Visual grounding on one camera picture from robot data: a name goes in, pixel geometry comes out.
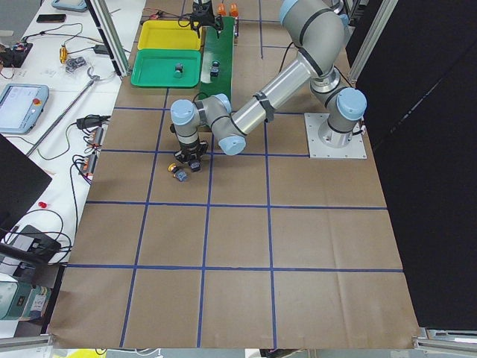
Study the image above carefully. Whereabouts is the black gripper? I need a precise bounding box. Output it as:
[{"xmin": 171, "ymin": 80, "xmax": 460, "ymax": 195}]
[
  {"xmin": 190, "ymin": 12, "xmax": 224, "ymax": 39},
  {"xmin": 174, "ymin": 139, "xmax": 209, "ymax": 164}
]

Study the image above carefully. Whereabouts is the yellow push button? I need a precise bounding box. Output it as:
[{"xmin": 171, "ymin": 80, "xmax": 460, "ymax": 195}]
[
  {"xmin": 168, "ymin": 163, "xmax": 188, "ymax": 182},
  {"xmin": 187, "ymin": 158, "xmax": 201, "ymax": 172}
]

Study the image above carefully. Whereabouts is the orange cylinder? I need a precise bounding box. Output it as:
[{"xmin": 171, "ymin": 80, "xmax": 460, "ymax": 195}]
[
  {"xmin": 229, "ymin": 3, "xmax": 239, "ymax": 17},
  {"xmin": 217, "ymin": 3, "xmax": 227, "ymax": 16}
]

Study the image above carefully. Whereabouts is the green push button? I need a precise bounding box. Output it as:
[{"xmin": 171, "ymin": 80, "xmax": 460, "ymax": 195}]
[
  {"xmin": 209, "ymin": 60, "xmax": 220, "ymax": 78},
  {"xmin": 174, "ymin": 63, "xmax": 183, "ymax": 78}
]

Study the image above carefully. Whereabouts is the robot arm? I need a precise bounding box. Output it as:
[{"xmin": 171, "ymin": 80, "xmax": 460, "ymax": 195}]
[
  {"xmin": 190, "ymin": 0, "xmax": 224, "ymax": 38},
  {"xmin": 171, "ymin": 0, "xmax": 367, "ymax": 171}
]

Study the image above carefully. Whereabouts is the green conveyor belt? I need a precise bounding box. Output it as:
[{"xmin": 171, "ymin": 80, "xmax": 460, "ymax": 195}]
[{"xmin": 195, "ymin": 16, "xmax": 236, "ymax": 102}]

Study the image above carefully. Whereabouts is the yellow plastic tray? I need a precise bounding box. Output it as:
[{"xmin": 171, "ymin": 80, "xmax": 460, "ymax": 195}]
[{"xmin": 137, "ymin": 20, "xmax": 201, "ymax": 50}]

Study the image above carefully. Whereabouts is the green plastic tray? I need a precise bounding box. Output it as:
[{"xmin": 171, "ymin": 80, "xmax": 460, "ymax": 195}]
[{"xmin": 130, "ymin": 48, "xmax": 201, "ymax": 88}]

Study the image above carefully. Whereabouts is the black power adapter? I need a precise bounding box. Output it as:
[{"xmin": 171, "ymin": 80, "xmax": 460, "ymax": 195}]
[{"xmin": 93, "ymin": 45, "xmax": 109, "ymax": 54}]

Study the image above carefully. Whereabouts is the metal claw rod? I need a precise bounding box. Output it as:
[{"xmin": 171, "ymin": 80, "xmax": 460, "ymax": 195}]
[{"xmin": 25, "ymin": 66, "xmax": 116, "ymax": 157}]

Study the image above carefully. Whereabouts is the black smartphone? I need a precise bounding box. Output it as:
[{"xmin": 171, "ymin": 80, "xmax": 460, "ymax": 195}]
[{"xmin": 36, "ymin": 13, "xmax": 66, "ymax": 23}]

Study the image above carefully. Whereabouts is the black monitor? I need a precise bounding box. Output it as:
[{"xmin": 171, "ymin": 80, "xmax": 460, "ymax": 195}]
[{"xmin": 0, "ymin": 136, "xmax": 52, "ymax": 230}]

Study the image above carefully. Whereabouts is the blue teach pendant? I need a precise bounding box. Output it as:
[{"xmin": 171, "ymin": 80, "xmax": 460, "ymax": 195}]
[{"xmin": 1, "ymin": 84, "xmax": 49, "ymax": 134}]

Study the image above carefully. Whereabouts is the aluminium frame post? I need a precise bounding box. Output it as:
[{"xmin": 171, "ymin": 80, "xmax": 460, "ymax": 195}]
[{"xmin": 85, "ymin": 0, "xmax": 130, "ymax": 78}]

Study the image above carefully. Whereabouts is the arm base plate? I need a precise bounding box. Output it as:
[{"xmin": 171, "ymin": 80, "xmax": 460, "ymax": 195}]
[{"xmin": 304, "ymin": 113, "xmax": 367, "ymax": 160}]

